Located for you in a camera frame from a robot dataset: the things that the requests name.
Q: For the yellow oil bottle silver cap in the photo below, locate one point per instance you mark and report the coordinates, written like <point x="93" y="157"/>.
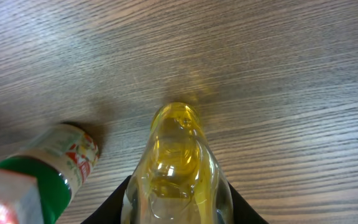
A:
<point x="178" y="179"/>

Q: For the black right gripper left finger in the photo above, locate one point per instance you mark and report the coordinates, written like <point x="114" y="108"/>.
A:
<point x="109" y="212"/>

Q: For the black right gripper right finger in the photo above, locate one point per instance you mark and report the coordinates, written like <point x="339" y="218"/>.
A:
<point x="242" y="211"/>

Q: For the red drink carton cup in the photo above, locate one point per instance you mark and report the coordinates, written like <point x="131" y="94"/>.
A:
<point x="19" y="199"/>

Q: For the green lid white jar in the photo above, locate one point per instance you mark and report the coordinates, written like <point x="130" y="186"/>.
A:
<point x="61" y="159"/>

